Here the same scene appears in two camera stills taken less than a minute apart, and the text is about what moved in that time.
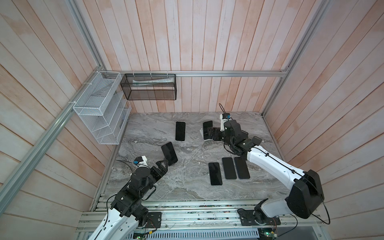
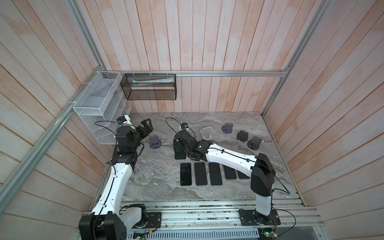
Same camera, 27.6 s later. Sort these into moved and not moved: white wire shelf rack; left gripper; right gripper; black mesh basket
Moved: left gripper; right gripper
Not moved: white wire shelf rack; black mesh basket
